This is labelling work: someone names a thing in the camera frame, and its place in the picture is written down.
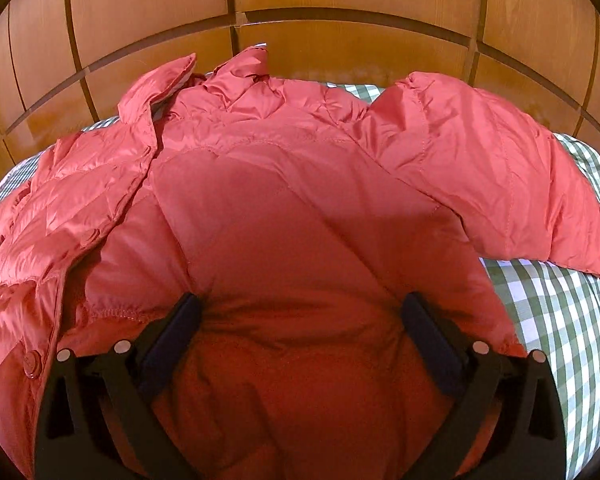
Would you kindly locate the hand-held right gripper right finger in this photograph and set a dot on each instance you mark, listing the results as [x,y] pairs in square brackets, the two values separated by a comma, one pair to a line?
[428,336]

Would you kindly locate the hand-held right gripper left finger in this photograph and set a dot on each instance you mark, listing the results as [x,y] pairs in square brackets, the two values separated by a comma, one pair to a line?
[172,336]

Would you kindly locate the green checked bed sheet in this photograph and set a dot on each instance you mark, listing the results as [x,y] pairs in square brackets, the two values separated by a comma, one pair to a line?
[555,320]

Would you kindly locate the red puffer jacket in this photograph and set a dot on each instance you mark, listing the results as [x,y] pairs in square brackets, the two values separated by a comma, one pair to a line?
[260,260]

